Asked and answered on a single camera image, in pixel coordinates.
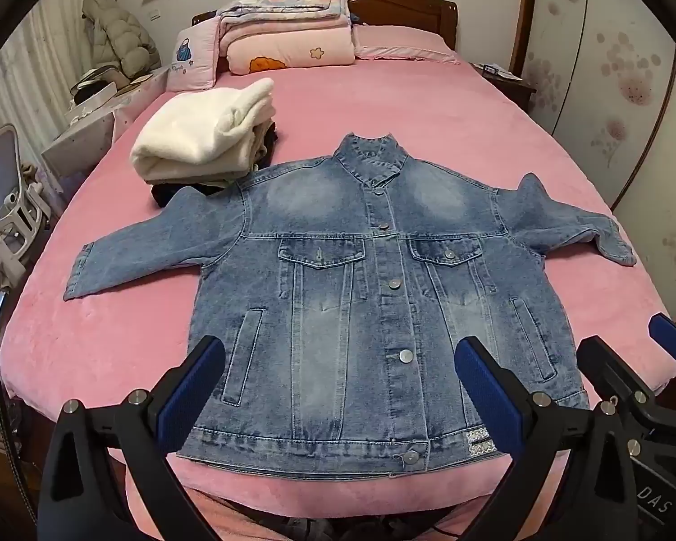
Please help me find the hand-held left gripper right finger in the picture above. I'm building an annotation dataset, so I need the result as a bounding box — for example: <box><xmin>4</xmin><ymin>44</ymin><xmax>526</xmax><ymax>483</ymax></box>
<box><xmin>454</xmin><ymin>335</ymin><xmax>643</xmax><ymax>541</ymax></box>

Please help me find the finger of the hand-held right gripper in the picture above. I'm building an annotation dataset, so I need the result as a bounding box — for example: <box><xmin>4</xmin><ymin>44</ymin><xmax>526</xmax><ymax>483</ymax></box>
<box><xmin>649</xmin><ymin>312</ymin><xmax>676</xmax><ymax>373</ymax></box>
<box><xmin>576</xmin><ymin>335</ymin><xmax>657</xmax><ymax>435</ymax></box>

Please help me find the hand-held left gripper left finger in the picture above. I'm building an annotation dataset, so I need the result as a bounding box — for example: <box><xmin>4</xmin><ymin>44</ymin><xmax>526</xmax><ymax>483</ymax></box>
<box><xmin>37</xmin><ymin>335</ymin><xmax>227</xmax><ymax>541</ymax></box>

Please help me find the blue denim jacket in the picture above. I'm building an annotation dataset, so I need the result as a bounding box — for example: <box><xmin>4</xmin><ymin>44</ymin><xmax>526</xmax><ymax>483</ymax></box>
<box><xmin>63</xmin><ymin>132</ymin><xmax>637</xmax><ymax>480</ymax></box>

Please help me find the dark folded garment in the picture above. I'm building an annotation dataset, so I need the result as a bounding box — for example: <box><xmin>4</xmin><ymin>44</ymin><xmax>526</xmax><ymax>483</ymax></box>
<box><xmin>149</xmin><ymin>121</ymin><xmax>283</xmax><ymax>209</ymax></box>

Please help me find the pink bed blanket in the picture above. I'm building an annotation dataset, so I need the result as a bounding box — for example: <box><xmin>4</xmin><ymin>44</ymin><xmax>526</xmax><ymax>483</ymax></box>
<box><xmin>0</xmin><ymin>59</ymin><xmax>676</xmax><ymax>541</ymax></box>

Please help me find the white fleece folded garment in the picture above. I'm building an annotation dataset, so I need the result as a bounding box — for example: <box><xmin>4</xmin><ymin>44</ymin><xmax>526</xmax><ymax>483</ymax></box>
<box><xmin>131</xmin><ymin>78</ymin><xmax>277</xmax><ymax>184</ymax></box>

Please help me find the floral sliding-door wardrobe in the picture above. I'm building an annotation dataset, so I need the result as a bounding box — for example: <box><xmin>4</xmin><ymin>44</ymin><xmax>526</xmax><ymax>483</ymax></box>
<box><xmin>512</xmin><ymin>0</ymin><xmax>676</xmax><ymax>339</ymax></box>

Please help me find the brown wooden nightstand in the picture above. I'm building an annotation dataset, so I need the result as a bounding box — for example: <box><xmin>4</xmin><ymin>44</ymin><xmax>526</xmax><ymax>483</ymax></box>
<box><xmin>487</xmin><ymin>64</ymin><xmax>537</xmax><ymax>119</ymax></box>

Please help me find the white desk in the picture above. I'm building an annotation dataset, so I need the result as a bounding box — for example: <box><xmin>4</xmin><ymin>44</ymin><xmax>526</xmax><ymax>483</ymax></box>
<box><xmin>41</xmin><ymin>64</ymin><xmax>173</xmax><ymax>181</ymax></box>

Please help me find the white office chair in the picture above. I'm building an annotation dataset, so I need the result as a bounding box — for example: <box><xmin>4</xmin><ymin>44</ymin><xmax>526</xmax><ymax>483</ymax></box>
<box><xmin>0</xmin><ymin>98</ymin><xmax>51</xmax><ymax>288</ymax></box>

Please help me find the pink printed cushion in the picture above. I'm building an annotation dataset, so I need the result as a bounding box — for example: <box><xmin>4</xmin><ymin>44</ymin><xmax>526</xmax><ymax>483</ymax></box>
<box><xmin>166</xmin><ymin>16</ymin><xmax>222</xmax><ymax>92</ymax></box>

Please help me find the pink folded quilt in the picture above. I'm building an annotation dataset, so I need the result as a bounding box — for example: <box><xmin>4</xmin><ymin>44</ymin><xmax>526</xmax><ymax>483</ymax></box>
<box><xmin>219</xmin><ymin>14</ymin><xmax>357</xmax><ymax>75</ymax></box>

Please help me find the pink pillow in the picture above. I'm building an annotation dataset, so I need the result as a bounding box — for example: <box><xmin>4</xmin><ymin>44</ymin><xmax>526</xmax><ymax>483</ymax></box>
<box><xmin>352</xmin><ymin>23</ymin><xmax>461</xmax><ymax>65</ymax></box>

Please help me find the grey puffer jacket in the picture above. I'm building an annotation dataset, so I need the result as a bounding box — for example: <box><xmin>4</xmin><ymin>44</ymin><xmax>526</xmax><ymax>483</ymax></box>
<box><xmin>82</xmin><ymin>0</ymin><xmax>161</xmax><ymax>77</ymax></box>

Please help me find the white curtain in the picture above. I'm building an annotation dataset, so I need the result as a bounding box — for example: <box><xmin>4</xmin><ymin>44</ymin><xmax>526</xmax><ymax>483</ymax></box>
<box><xmin>0</xmin><ymin>0</ymin><xmax>99</xmax><ymax>142</ymax></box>

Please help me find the brown wooden headboard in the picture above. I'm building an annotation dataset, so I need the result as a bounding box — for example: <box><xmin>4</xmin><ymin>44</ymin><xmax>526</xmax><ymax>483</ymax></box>
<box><xmin>192</xmin><ymin>0</ymin><xmax>458</xmax><ymax>51</ymax></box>

